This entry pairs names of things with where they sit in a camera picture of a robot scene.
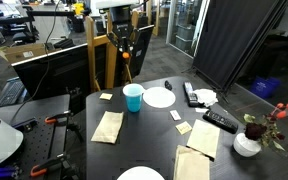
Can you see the black remote near vase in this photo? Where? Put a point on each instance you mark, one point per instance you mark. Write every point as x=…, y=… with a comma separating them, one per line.
x=221, y=121

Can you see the pink sweetener packet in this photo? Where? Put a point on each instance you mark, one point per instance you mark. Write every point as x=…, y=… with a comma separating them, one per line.
x=175, y=115

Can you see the white paper plate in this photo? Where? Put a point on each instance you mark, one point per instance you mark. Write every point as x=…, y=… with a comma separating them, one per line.
x=140, y=173
x=159, y=97

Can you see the blue bin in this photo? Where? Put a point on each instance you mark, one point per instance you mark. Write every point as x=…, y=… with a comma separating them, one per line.
x=264, y=88

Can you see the white vase with flowers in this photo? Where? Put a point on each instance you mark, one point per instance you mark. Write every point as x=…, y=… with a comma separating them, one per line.
x=262, y=133

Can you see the black folding screen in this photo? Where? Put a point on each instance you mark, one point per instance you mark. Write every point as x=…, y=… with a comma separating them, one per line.
x=232, y=30

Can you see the wooden easel frame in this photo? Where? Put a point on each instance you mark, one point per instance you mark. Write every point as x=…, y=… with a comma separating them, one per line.
x=102, y=58

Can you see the brown napkin beside cup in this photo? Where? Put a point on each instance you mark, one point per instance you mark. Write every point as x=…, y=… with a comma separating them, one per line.
x=108, y=129

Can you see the orange handled clamp lower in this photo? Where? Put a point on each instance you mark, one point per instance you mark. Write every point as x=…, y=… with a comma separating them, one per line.
x=41, y=169

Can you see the blue plastic cup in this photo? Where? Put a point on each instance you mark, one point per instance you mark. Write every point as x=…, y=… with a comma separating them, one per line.
x=133, y=93

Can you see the white paper plate far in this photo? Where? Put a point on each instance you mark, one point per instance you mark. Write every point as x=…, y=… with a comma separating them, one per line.
x=140, y=173

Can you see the black side table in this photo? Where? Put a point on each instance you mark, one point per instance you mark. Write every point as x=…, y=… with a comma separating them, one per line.
x=42, y=142

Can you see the crumpled white tissue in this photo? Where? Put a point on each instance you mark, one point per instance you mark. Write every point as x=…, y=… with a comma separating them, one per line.
x=206, y=97

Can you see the orange handled clamp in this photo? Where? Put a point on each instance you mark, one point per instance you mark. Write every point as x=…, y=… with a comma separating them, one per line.
x=41, y=169
x=55, y=118

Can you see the large black remote control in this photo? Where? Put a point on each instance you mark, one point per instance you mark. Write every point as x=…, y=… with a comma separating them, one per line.
x=191, y=96

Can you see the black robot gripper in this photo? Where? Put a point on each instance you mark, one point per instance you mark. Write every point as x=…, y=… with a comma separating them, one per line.
x=122, y=28

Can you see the white paper plate near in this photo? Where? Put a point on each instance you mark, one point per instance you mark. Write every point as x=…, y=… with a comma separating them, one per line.
x=159, y=97

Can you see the small tan packet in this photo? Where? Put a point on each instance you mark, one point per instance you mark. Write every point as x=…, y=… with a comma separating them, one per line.
x=184, y=127

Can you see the yellow sugar packet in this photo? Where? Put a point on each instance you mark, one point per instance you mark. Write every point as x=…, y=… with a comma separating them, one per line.
x=106, y=96

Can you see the black keyboard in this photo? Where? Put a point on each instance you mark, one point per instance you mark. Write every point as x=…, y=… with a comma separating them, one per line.
x=11, y=92

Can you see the black monitor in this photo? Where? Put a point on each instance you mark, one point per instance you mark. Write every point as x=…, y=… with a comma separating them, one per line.
x=67, y=71

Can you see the cardboard box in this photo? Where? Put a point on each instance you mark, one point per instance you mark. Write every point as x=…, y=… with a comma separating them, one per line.
x=20, y=53

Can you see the brown napkin folded right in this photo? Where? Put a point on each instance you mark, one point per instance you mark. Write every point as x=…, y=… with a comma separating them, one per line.
x=190, y=165

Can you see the small black remote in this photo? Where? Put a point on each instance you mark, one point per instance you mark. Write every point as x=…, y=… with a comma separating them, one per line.
x=168, y=85

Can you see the orange handled clamp upper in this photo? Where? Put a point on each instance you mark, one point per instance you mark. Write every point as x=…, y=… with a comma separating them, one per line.
x=55, y=118

